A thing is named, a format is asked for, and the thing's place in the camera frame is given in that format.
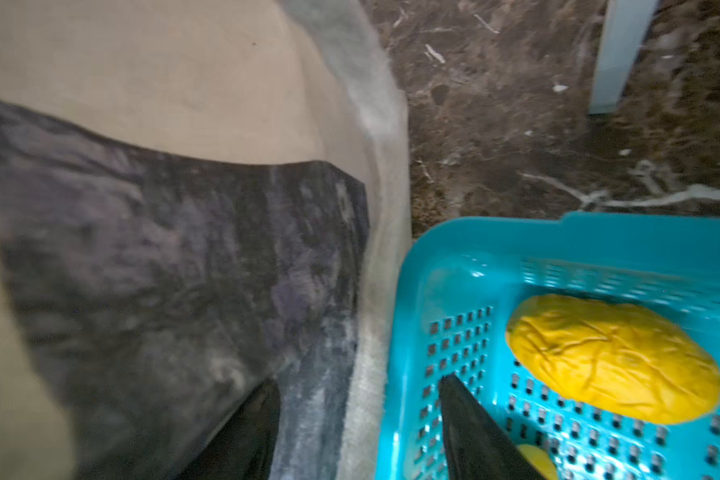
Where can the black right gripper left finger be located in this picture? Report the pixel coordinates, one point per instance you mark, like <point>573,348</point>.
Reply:
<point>243,448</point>

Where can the yellow lemon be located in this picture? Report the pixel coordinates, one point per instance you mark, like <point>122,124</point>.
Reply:
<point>540,460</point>
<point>621,358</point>

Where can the yellow lemon middle left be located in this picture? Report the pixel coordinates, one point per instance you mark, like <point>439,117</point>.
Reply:
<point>540,460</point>

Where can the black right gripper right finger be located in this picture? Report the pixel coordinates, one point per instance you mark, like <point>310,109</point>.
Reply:
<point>476,447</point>

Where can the yellow lemon upper left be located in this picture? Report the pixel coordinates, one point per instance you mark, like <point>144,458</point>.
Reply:
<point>621,358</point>

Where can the cream canvas grocery bag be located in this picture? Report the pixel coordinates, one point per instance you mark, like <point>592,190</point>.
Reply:
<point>195,197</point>

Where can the white wire wooden shelf rack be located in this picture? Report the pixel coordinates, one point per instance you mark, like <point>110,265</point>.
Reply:
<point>625,27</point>

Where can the teal plastic basket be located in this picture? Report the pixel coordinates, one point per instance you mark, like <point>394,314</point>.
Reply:
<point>457,288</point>

